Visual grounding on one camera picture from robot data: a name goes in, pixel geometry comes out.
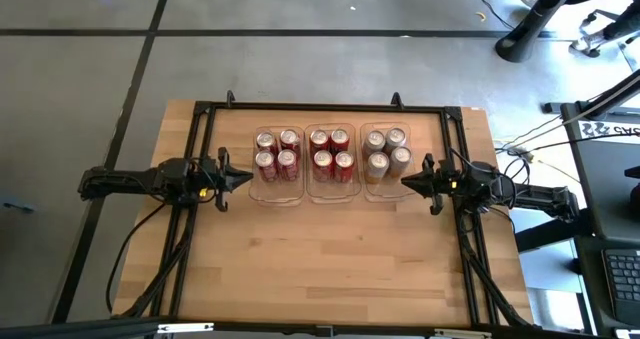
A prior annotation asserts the black crossbar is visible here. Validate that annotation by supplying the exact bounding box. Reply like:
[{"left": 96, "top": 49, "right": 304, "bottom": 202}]
[{"left": 0, "top": 317, "right": 640, "bottom": 339}]

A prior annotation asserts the red-orange soda can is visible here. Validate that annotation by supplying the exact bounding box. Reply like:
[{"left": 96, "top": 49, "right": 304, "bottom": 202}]
[
  {"left": 308, "top": 128, "right": 330, "bottom": 153},
  {"left": 333, "top": 150, "right": 357, "bottom": 184},
  {"left": 329, "top": 127, "right": 352, "bottom": 153},
  {"left": 311, "top": 149, "right": 335, "bottom": 183}
]

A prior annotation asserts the black support beam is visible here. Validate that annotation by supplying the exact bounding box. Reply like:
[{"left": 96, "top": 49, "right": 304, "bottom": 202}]
[{"left": 514, "top": 208, "right": 594, "bottom": 254}]

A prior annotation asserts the grey floor object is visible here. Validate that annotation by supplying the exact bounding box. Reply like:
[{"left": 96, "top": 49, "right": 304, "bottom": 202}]
[{"left": 0, "top": 201, "right": 36, "bottom": 214}]

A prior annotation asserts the black side desk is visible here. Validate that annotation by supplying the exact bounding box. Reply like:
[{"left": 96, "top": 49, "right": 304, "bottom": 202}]
[{"left": 559, "top": 98, "right": 640, "bottom": 339}]

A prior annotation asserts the long black cable loop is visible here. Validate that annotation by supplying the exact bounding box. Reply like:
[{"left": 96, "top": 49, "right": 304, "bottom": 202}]
[{"left": 105, "top": 201, "right": 169, "bottom": 314}]

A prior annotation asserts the black keyboard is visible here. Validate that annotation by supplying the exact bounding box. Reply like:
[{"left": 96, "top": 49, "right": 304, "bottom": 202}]
[{"left": 602, "top": 248, "right": 640, "bottom": 325}]

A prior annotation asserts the clear plastic bin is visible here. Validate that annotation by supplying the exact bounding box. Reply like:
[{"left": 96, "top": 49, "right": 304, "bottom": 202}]
[
  {"left": 358, "top": 122, "right": 417, "bottom": 204},
  {"left": 248, "top": 124, "right": 306, "bottom": 204},
  {"left": 304, "top": 122, "right": 362, "bottom": 204}
]

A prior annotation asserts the person's leg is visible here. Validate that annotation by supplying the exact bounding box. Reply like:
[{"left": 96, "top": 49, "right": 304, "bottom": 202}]
[{"left": 599, "top": 6, "right": 640, "bottom": 43}]

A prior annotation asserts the white printed label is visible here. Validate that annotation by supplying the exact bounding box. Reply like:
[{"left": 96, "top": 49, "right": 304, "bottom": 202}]
[{"left": 578, "top": 120, "right": 640, "bottom": 143}]

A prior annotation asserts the silver bracket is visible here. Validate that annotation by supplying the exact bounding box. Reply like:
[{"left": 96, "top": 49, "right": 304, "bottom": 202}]
[
  {"left": 433, "top": 327, "right": 494, "bottom": 339},
  {"left": 157, "top": 321, "right": 215, "bottom": 335}
]

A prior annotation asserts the black diagonal pole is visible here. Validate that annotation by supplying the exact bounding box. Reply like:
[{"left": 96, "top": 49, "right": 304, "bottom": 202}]
[{"left": 542, "top": 71, "right": 640, "bottom": 125}]

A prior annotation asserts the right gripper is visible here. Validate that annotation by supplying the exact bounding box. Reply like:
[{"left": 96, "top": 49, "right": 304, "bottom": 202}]
[{"left": 400, "top": 152, "right": 465, "bottom": 217}]

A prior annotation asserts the black aluminium table frame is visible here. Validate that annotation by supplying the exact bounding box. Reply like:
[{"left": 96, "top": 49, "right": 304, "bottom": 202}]
[{"left": 149, "top": 100, "right": 504, "bottom": 328}]

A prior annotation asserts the black cable bundle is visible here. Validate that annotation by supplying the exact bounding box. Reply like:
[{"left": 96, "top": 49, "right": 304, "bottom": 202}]
[
  {"left": 119, "top": 211, "right": 197, "bottom": 320},
  {"left": 457, "top": 211, "right": 536, "bottom": 329}
]

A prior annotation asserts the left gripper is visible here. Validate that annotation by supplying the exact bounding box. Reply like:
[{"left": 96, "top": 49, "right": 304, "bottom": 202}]
[{"left": 192, "top": 146, "right": 255, "bottom": 213}]

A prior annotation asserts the dark red soda can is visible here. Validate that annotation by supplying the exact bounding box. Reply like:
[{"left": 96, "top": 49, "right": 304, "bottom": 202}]
[
  {"left": 255, "top": 130, "right": 278, "bottom": 153},
  {"left": 275, "top": 148, "right": 301, "bottom": 182},
  {"left": 278, "top": 127, "right": 303, "bottom": 153},
  {"left": 253, "top": 149, "right": 277, "bottom": 183}
]

